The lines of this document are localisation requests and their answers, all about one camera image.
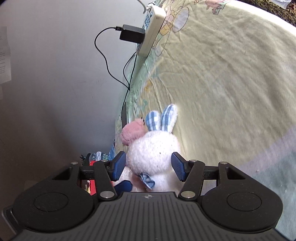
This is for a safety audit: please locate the black smartphone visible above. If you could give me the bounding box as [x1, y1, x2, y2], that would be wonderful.
[121, 102, 127, 128]

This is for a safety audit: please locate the pile of folded clothes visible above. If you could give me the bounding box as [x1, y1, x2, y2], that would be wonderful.
[79, 151, 109, 166]

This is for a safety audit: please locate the black charging cable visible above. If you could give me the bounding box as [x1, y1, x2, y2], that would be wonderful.
[94, 26, 138, 130]

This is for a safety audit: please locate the red cardboard box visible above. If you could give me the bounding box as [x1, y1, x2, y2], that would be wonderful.
[88, 180, 96, 195]

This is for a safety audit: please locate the white bunny plush toy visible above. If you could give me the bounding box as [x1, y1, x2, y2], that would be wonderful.
[119, 104, 183, 194]

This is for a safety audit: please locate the white power strip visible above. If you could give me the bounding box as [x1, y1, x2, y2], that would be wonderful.
[137, 5, 166, 58]

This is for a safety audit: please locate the brown patterned blanket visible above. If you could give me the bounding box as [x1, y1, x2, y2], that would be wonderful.
[241, 0, 295, 27]

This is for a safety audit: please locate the green yellow bed sheet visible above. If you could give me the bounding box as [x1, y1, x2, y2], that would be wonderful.
[123, 1, 295, 240]

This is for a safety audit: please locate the mauve bear plush toy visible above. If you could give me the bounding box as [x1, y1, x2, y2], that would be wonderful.
[120, 118, 147, 146]

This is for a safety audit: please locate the white power strip cord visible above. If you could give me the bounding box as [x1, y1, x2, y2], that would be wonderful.
[136, 0, 151, 15]

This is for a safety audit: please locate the black power adapter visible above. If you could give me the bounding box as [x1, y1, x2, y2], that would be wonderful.
[115, 25, 145, 44]

